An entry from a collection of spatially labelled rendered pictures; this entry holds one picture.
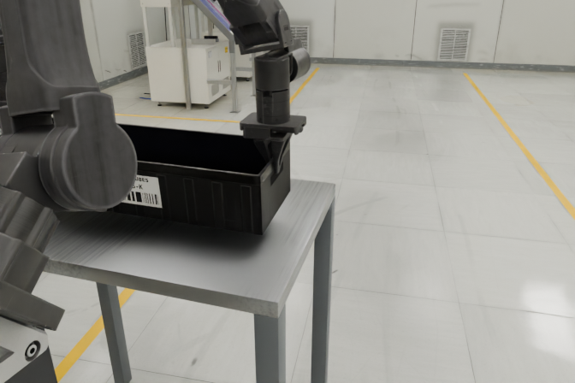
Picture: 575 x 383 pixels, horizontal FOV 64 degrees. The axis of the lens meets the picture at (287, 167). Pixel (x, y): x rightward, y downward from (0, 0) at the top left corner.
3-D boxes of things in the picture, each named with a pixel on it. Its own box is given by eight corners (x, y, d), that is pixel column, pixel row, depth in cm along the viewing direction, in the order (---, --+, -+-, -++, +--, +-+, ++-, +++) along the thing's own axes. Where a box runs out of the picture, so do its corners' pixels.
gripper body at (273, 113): (251, 121, 84) (250, 81, 81) (307, 126, 81) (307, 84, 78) (239, 133, 78) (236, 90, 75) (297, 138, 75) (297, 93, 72)
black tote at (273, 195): (-5, 194, 94) (-21, 143, 89) (56, 161, 109) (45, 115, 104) (262, 236, 78) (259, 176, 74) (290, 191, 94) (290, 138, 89)
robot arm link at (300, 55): (229, 20, 73) (277, 9, 69) (263, 14, 83) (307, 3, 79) (246, 94, 77) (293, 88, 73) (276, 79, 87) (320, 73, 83)
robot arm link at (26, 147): (-47, 203, 36) (-7, 203, 34) (19, 103, 41) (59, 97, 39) (46, 250, 43) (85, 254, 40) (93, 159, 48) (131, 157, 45)
